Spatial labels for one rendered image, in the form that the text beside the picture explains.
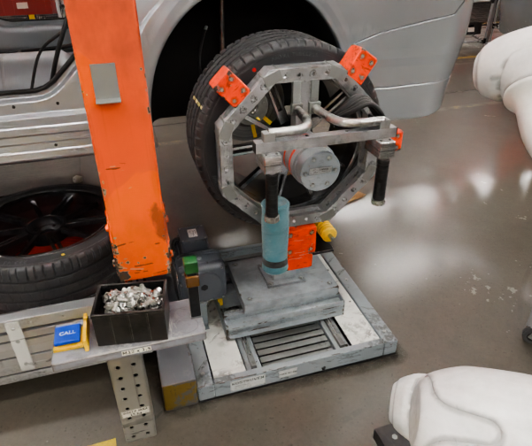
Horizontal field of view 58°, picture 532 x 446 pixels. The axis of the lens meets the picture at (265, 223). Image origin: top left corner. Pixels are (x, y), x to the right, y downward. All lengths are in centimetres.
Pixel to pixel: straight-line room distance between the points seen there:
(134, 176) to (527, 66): 99
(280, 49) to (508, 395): 118
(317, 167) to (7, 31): 262
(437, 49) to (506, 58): 140
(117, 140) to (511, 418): 110
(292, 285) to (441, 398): 143
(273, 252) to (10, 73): 166
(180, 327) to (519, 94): 108
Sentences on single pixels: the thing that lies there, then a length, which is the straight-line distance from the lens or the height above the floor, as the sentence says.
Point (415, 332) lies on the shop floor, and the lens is 218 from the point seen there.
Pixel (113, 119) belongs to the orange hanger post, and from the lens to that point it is 133.
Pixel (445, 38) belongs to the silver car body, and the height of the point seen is 108.
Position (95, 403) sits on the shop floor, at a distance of 195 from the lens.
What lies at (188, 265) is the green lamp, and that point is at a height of 65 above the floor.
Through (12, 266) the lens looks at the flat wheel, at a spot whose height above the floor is 51.
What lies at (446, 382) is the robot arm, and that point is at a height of 102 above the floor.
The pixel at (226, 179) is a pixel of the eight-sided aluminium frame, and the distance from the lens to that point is 151.
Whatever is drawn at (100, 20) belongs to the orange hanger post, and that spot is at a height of 128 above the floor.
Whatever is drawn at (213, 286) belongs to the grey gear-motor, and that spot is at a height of 32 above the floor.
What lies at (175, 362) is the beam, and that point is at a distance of 183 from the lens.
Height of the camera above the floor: 145
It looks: 31 degrees down
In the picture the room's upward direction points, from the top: straight up
